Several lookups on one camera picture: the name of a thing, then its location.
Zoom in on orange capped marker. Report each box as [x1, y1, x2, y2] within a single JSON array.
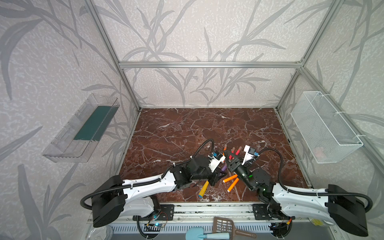
[[223, 175, 238, 183], [227, 178, 239, 193]]

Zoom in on purple capped marker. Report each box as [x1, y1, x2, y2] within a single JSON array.
[[221, 164, 227, 172]]

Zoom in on red marker pen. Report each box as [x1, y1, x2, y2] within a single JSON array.
[[236, 146, 242, 156]]

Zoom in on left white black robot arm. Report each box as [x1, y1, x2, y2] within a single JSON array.
[[80, 153, 226, 228]]

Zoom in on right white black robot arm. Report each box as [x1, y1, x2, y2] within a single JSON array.
[[224, 150, 373, 237]]

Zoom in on yellow toy shovel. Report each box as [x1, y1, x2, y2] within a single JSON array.
[[198, 181, 210, 198]]

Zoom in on brown toy slotted spatula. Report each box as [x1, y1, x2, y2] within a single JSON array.
[[213, 217, 257, 240]]

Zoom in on teal toy shovel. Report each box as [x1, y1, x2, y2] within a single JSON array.
[[185, 227, 230, 240]]

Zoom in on clear round dish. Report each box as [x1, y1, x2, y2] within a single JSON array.
[[86, 225, 114, 240]]

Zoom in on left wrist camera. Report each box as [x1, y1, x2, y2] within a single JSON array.
[[209, 151, 226, 173]]

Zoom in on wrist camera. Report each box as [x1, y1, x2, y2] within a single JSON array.
[[209, 151, 226, 173], [242, 145, 260, 167]]

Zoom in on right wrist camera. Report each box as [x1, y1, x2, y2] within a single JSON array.
[[242, 145, 260, 167]]

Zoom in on aluminium mounting rail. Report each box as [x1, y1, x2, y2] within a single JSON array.
[[86, 201, 289, 226]]

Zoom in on white wire mesh basket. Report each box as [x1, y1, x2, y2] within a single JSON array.
[[291, 91, 364, 164]]

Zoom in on clear plastic wall bin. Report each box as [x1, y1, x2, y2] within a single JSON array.
[[42, 94, 120, 163]]

